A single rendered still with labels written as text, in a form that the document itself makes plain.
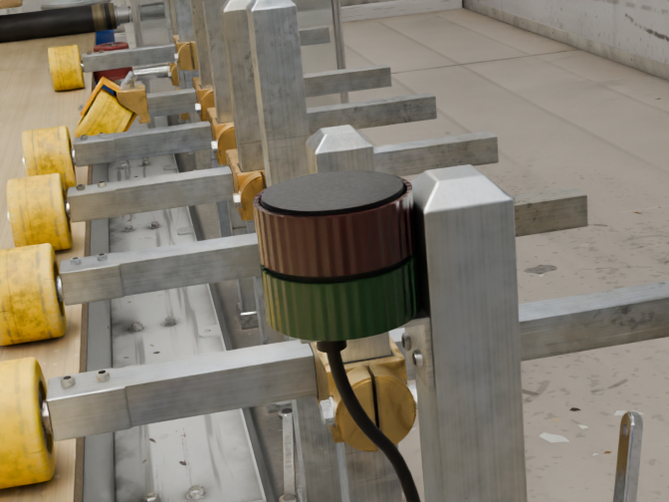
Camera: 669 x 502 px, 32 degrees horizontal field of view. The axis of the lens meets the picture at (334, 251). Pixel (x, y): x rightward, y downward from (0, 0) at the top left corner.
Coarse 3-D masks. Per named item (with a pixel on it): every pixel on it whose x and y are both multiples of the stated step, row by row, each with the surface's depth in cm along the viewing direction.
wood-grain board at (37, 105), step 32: (0, 64) 255; (32, 64) 251; (0, 96) 216; (32, 96) 213; (64, 96) 210; (0, 128) 187; (32, 128) 184; (0, 160) 165; (0, 192) 148; (0, 224) 134; (64, 256) 120; (0, 352) 97; (32, 352) 96; (64, 352) 96; (64, 448) 79; (64, 480) 75
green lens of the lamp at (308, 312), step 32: (416, 256) 44; (288, 288) 42; (320, 288) 42; (352, 288) 42; (384, 288) 42; (416, 288) 44; (288, 320) 43; (320, 320) 42; (352, 320) 42; (384, 320) 42
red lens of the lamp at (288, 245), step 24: (408, 192) 43; (264, 216) 42; (288, 216) 41; (312, 216) 41; (336, 216) 41; (360, 216) 41; (384, 216) 41; (408, 216) 43; (264, 240) 43; (288, 240) 42; (312, 240) 41; (336, 240) 41; (360, 240) 41; (384, 240) 42; (408, 240) 43; (264, 264) 43; (288, 264) 42; (312, 264) 41; (336, 264) 41; (360, 264) 41; (384, 264) 42
